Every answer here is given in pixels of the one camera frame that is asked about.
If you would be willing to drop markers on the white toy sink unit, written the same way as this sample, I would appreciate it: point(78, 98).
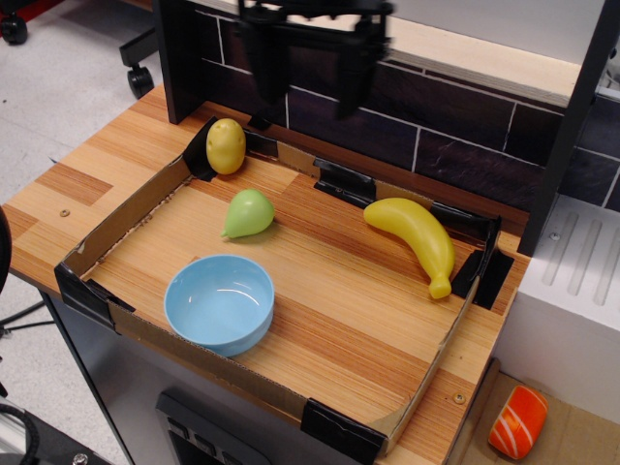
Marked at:
point(562, 333)

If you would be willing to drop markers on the light wooden shelf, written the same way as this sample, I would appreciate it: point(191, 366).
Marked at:
point(502, 68)

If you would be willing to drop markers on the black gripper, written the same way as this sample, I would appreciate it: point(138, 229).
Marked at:
point(357, 30)

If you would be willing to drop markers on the green toy pear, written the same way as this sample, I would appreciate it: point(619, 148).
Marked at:
point(250, 212)

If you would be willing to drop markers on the black caster wheel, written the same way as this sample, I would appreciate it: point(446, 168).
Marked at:
point(14, 30)

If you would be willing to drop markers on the cardboard fence with black tape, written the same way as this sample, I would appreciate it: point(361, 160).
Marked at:
point(359, 356)

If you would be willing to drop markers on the black upright post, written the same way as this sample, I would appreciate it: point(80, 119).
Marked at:
point(602, 44)
point(177, 30)

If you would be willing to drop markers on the black left upright post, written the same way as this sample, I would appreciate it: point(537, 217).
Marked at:
point(177, 30)

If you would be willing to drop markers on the yellow toy banana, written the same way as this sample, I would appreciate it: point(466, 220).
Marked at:
point(424, 234)

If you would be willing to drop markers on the light blue bowl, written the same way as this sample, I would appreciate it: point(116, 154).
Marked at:
point(224, 303)

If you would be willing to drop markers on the yellow toy potato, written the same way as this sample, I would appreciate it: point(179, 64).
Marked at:
point(225, 146)

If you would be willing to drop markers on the orange salmon sushi toy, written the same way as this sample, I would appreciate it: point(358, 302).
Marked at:
point(519, 423)

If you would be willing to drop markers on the black oven control panel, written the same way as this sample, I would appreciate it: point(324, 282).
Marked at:
point(204, 429)

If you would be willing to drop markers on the black right upright post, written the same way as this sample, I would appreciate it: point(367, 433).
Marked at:
point(602, 44)

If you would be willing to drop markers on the black chair caster base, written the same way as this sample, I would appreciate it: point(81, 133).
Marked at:
point(132, 53)

